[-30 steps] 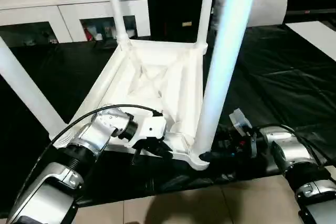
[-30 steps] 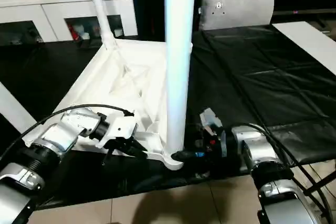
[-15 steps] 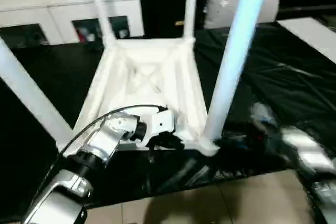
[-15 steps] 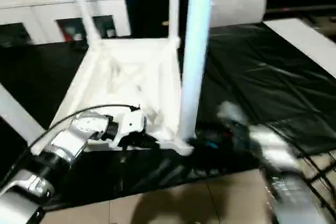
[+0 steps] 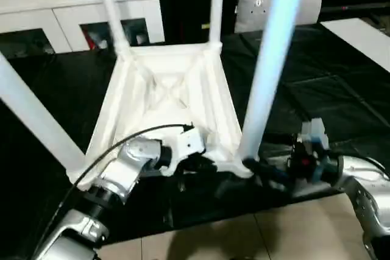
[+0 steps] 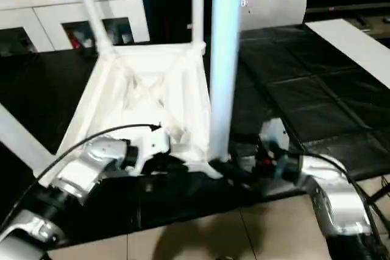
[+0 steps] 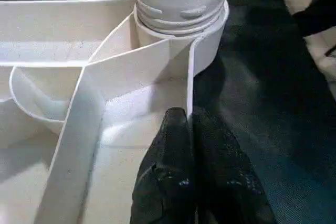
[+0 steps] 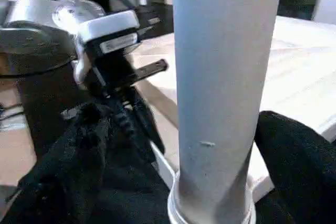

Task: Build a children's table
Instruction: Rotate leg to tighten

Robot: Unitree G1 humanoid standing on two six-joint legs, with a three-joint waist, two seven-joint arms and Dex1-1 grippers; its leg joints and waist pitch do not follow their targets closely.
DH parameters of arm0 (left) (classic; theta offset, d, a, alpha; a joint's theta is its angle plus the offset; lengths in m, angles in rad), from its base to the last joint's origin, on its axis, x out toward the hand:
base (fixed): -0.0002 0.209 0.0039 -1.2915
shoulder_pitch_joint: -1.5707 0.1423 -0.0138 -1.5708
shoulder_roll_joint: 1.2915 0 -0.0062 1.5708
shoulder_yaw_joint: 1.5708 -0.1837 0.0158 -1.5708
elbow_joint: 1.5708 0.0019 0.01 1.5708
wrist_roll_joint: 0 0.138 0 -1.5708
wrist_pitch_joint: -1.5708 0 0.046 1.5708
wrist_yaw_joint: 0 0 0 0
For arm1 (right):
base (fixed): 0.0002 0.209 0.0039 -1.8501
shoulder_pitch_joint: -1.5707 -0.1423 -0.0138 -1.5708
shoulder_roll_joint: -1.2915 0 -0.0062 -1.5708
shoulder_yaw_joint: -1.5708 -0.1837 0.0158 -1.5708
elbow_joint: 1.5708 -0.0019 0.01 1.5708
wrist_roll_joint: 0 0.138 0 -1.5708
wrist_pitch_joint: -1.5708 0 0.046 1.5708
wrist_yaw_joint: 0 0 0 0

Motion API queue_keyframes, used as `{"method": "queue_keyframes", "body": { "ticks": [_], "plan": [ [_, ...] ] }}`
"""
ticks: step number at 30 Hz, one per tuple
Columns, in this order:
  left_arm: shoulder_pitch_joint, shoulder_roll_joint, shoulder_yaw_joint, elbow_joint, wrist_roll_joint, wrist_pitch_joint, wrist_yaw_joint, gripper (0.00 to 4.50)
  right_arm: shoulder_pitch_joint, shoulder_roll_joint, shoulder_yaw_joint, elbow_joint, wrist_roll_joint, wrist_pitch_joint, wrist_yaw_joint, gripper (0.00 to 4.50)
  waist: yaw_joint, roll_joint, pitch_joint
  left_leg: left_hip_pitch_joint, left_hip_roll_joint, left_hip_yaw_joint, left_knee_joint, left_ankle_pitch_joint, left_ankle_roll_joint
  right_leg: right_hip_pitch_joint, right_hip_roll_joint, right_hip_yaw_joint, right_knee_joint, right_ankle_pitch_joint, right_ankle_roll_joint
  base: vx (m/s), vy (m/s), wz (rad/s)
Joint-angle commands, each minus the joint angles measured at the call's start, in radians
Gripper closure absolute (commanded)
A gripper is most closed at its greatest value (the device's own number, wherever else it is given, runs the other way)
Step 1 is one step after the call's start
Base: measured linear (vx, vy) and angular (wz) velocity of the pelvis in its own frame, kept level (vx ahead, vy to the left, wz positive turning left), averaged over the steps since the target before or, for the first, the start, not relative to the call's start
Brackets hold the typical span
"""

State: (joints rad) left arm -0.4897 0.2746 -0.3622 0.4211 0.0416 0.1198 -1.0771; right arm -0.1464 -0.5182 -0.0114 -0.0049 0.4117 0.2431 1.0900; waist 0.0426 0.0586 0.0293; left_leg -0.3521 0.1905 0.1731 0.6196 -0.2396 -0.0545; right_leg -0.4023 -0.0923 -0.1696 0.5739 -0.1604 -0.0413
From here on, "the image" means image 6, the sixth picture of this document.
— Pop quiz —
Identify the white plastic table top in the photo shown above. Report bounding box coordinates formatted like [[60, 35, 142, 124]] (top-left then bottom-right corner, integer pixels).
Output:
[[38, 42, 225, 188]]

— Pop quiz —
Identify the white plastic table leg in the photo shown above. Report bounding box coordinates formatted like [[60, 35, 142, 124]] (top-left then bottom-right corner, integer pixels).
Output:
[[209, 0, 246, 163], [190, 0, 207, 51], [0, 103, 55, 179], [70, 0, 116, 57]]

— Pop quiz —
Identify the black work mat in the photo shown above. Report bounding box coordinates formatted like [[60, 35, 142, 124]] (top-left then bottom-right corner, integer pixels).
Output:
[[0, 24, 390, 239]]

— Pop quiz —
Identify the white flat board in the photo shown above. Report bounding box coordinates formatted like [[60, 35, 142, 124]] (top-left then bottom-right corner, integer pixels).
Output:
[[304, 18, 390, 89]]

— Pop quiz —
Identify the black furniture with yellow label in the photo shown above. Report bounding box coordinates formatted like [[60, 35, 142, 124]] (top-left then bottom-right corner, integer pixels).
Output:
[[140, 0, 214, 44]]

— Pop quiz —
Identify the grey cushion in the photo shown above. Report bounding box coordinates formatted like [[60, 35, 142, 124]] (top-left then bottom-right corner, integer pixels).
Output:
[[239, 0, 308, 31]]

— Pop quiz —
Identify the white glass-door cabinet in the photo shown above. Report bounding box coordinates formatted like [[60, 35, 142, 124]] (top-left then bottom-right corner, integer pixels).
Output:
[[0, 0, 152, 55]]

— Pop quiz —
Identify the black bar with red light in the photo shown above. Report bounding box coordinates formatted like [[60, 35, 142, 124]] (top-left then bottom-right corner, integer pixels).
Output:
[[306, 2, 390, 13]]

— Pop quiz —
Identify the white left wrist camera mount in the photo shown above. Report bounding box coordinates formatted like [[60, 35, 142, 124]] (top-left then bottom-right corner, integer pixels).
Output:
[[133, 132, 171, 177]]

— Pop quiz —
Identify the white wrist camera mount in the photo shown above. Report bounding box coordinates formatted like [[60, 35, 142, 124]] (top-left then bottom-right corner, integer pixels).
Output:
[[133, 132, 171, 177], [260, 118, 290, 178]]

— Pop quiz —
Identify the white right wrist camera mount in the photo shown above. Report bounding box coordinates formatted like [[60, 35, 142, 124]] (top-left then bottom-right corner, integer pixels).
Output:
[[260, 118, 290, 178]]

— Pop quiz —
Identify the black metal table frame leg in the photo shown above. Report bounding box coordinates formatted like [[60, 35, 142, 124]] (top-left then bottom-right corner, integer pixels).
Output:
[[370, 180, 390, 203]]

